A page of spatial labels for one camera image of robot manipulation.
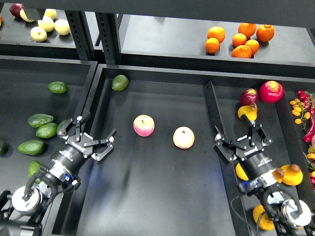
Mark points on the black left tray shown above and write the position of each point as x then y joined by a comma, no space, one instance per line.
24,92

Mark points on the pink red apple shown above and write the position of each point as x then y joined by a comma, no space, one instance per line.
144,125

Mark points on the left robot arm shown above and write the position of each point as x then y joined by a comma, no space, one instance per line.
21,212

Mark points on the small orange right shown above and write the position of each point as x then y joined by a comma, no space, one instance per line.
253,45

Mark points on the large black centre tray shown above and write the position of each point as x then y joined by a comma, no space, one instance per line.
150,187

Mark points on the small orange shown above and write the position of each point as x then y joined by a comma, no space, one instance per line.
239,39
253,45

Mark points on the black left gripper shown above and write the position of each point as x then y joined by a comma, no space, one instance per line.
79,147

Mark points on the green avocado pile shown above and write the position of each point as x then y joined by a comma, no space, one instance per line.
47,131
38,120

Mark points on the green avocado left middle pile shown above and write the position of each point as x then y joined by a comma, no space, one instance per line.
47,131

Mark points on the red chili pepper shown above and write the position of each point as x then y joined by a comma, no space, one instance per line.
311,131

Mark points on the black perforated shelf post left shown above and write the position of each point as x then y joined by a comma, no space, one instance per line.
81,34

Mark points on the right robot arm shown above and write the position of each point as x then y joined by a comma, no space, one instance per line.
284,209

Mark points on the orange top right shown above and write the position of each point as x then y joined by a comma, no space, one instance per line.
265,33

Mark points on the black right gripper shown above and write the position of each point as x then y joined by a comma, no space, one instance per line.
255,162

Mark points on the red cherry tomato bunch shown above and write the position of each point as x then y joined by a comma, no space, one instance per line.
307,101

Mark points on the orange cherry tomato bunch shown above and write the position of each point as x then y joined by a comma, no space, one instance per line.
300,111

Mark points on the orange cherry tomatoes lower right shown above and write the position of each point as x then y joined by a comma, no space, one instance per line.
310,157

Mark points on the round green avocado top centre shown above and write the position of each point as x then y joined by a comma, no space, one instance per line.
119,83

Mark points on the bright red apple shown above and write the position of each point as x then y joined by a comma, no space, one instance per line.
271,92

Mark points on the yellow pear tray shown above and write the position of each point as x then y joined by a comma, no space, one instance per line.
241,173
292,174
278,174

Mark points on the orange lower left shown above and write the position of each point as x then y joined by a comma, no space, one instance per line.
212,45

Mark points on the green avocado left upper pile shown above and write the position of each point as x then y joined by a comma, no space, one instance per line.
38,120

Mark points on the pale yellow pink apple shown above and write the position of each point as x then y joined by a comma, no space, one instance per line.
183,137

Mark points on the dark avocado at left edge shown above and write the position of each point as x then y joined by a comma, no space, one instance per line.
3,147

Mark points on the pale yellow pear right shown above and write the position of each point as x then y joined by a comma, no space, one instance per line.
62,27

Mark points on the pale yellow pear front left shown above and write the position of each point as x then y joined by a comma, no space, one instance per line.
38,34

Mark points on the black metal tray divider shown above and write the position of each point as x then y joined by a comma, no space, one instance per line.
238,215

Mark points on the dark green avocado by wall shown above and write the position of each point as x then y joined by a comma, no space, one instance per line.
60,125

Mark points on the black perforated shelf post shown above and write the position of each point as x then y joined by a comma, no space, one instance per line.
81,34
108,26

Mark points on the yellow pear right tray left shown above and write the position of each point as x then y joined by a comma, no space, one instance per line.
241,173

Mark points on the small orange centre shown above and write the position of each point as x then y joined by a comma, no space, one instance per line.
239,39

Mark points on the green avocado upper left tray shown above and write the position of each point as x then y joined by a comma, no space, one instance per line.
58,87

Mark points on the black perforated shelf post right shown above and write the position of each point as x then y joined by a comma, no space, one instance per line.
108,26

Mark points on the orange top middle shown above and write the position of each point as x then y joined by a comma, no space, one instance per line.
247,29

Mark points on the orange bottom front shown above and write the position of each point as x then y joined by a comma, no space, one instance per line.
242,51

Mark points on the yellow pear right tray middle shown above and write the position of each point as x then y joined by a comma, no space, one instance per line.
278,174

